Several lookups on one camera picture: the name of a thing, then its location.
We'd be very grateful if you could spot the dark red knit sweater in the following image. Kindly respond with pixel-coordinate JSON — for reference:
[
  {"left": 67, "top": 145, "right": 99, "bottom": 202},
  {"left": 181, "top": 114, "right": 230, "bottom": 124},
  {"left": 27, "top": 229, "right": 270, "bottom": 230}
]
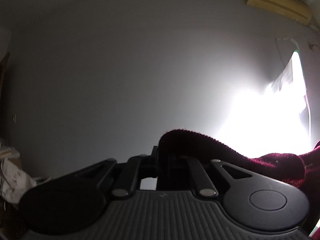
[{"left": 158, "top": 128, "right": 320, "bottom": 193}]

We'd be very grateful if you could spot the white patterned bag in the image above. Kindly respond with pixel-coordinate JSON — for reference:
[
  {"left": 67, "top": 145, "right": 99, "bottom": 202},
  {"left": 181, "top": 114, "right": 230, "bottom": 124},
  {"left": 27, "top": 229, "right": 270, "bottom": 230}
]
[{"left": 1, "top": 159, "right": 36, "bottom": 204}]

